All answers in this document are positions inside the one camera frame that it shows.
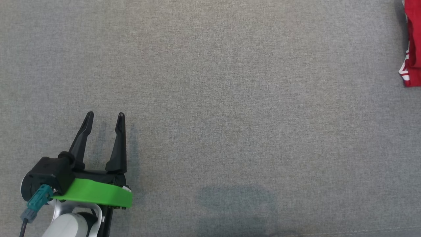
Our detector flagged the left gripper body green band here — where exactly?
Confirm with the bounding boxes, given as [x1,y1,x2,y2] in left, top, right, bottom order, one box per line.
[52,170,133,209]

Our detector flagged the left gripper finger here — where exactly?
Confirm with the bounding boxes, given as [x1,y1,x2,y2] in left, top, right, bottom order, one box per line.
[67,111,95,170]
[105,112,128,174]

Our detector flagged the red and white shirt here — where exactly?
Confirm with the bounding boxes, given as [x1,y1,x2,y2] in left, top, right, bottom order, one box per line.
[398,0,421,88]

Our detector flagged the teal cable connector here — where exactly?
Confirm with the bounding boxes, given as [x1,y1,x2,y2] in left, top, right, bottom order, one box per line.
[21,184,54,224]

